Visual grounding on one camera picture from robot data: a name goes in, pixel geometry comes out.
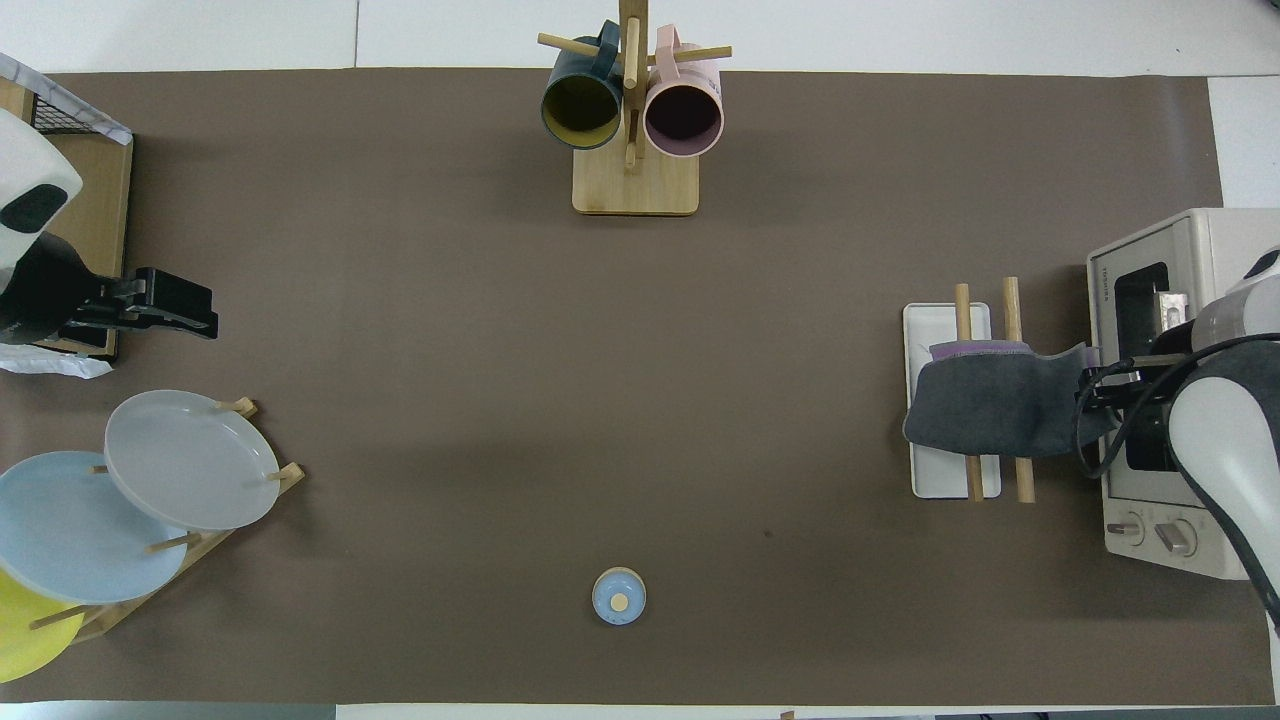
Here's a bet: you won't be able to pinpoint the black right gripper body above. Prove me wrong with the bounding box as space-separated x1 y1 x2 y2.
1125 350 1201 403

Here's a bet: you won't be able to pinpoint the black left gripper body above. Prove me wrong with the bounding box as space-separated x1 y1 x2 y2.
0 233 111 347

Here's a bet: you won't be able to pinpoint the purple and grey towel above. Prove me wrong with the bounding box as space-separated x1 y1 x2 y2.
903 340 1121 459

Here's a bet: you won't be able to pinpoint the white towel rack wooden bars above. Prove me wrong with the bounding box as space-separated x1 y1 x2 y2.
902 277 1036 504

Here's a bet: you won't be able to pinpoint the wooden plate rack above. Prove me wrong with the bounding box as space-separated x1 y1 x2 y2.
28 396 307 644

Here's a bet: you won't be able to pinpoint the cream toaster oven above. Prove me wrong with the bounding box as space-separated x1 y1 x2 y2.
1086 207 1280 581

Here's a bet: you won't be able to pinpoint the grey plate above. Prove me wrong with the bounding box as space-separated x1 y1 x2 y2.
104 390 282 532

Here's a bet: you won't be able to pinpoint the light blue plate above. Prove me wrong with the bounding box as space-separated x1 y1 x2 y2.
0 451 191 605

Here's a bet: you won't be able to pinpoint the yellow plate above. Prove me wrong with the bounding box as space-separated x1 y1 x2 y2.
0 566 87 684

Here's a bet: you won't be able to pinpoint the brown table mat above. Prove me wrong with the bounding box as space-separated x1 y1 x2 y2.
0 68 1276 706

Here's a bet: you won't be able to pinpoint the dark teal mug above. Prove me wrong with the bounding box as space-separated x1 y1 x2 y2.
541 20 625 151

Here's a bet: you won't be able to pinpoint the wooden mug tree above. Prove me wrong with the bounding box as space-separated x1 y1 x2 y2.
537 0 733 217

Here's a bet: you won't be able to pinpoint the pink mug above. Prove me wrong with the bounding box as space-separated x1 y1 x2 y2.
643 24 724 159

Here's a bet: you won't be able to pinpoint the small blue lidded jar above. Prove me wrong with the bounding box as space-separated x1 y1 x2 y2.
592 566 647 627

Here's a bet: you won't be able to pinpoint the black wire basket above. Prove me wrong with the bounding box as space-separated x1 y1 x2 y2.
30 92 77 137

